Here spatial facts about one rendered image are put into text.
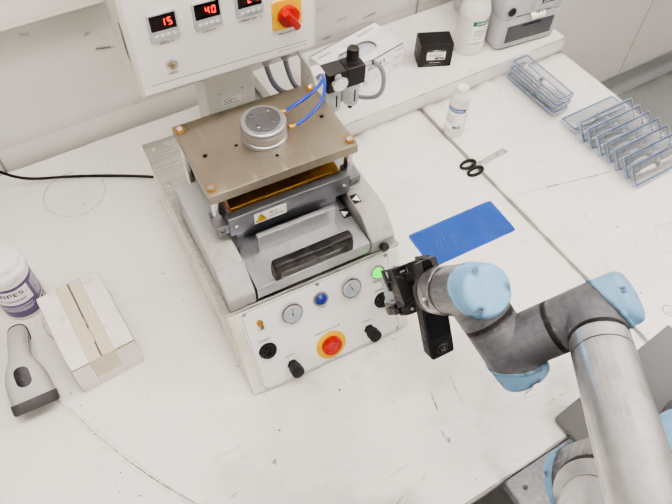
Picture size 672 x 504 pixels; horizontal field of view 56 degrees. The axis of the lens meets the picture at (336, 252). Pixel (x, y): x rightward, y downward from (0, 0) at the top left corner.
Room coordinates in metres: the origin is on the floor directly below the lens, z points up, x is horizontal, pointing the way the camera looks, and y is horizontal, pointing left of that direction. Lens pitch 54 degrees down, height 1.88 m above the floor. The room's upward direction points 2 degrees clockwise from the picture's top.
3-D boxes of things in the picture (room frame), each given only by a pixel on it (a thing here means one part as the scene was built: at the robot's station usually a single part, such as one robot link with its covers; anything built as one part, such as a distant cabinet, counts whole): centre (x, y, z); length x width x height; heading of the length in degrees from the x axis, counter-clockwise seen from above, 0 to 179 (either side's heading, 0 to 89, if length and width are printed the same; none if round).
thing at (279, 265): (0.64, 0.04, 0.99); 0.15 x 0.02 x 0.04; 120
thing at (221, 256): (0.67, 0.22, 0.96); 0.25 x 0.05 x 0.07; 30
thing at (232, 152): (0.84, 0.13, 1.08); 0.31 x 0.24 x 0.13; 120
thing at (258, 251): (0.76, 0.11, 0.97); 0.30 x 0.22 x 0.08; 30
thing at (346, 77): (1.02, 0.00, 1.05); 0.15 x 0.05 x 0.15; 120
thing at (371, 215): (0.80, -0.03, 0.96); 0.26 x 0.05 x 0.07; 30
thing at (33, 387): (0.50, 0.57, 0.79); 0.20 x 0.08 x 0.08; 33
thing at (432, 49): (1.44, -0.24, 0.83); 0.09 x 0.06 x 0.07; 99
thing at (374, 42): (1.37, -0.03, 0.83); 0.23 x 0.12 x 0.07; 134
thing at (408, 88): (1.46, -0.19, 0.77); 0.84 x 0.30 x 0.04; 123
